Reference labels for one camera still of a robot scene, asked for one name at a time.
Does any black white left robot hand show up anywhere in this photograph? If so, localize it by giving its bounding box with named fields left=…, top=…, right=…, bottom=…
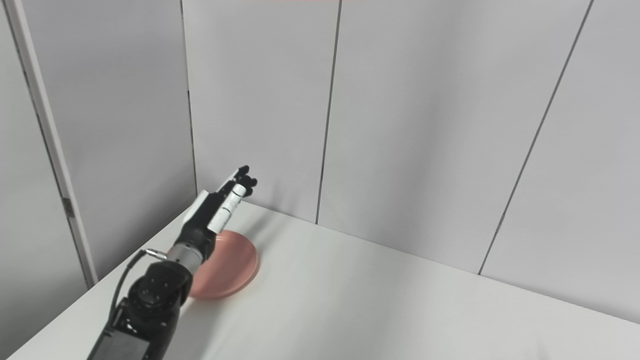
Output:
left=181, top=165, right=259, bottom=251

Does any pink round plate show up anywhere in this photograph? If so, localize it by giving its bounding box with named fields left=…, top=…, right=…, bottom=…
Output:
left=167, top=230, right=260, bottom=300

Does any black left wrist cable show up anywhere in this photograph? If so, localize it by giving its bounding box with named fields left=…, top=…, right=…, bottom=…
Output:
left=107, top=248, right=168, bottom=326

